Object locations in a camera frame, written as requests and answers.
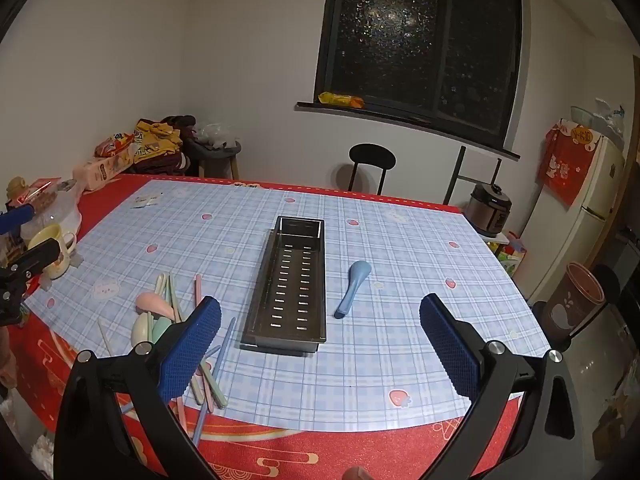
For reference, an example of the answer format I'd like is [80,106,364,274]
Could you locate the black stool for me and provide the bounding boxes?
[187,140,242,181]

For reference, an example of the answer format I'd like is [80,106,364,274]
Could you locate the clear plastic bag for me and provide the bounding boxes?
[195,122,238,148]

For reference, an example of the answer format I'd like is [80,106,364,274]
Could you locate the cream mug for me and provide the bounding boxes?
[27,225,78,279]

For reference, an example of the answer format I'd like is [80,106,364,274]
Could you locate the beige spoon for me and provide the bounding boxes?
[131,312,153,348]

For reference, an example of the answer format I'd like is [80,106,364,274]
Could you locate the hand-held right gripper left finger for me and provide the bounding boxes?
[52,295,223,480]

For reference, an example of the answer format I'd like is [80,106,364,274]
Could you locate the black window sill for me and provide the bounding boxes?
[296,101,521,161]

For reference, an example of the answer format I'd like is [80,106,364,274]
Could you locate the pink spoon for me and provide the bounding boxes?
[135,292,176,318]

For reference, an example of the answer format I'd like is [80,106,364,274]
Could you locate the green spoon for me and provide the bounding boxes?
[150,316,173,343]

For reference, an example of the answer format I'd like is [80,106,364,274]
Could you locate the blue plaid table mat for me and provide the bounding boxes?
[24,177,533,433]

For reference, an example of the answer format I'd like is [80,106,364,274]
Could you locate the colourful packaging bags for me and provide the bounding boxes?
[487,230,528,278]

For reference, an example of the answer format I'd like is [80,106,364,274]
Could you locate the metal utensil tray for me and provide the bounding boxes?
[240,215,328,357]

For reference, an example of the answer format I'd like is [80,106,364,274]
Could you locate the red printed cloth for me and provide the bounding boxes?
[537,119,608,208]

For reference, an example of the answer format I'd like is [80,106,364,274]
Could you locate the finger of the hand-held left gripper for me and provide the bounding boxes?
[0,237,60,286]
[0,205,35,236]

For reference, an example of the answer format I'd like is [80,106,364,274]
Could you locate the red snack box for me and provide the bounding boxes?
[22,176,63,211]

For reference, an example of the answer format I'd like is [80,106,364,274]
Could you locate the black round-back chair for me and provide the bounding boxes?
[347,143,397,196]

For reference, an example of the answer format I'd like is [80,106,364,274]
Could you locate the yellow snack packet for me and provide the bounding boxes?
[318,91,365,109]

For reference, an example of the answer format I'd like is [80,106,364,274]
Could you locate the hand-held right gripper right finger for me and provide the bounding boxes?
[414,292,586,480]

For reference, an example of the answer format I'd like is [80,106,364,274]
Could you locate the black metal rack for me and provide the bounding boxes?
[442,146,502,206]

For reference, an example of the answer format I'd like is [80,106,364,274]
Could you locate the brown trash bin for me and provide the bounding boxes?
[542,261,607,351]

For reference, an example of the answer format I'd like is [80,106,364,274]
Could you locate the dark black-framed window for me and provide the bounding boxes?
[312,0,525,151]

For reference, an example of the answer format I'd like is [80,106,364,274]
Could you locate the white fridge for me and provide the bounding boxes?
[520,132,628,306]

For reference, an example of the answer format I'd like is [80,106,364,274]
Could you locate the clear containers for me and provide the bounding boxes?
[570,97,626,136]

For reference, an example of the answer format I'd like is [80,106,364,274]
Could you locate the yellow and maroon clothes pile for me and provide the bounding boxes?
[131,116,196,176]

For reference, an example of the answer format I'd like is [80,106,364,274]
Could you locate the dark rice cooker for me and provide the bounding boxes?
[465,182,513,238]

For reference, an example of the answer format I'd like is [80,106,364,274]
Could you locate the blue spoon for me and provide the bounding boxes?
[334,260,372,320]

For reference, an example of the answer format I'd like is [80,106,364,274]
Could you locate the orange snack bag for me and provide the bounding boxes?
[95,132,136,158]

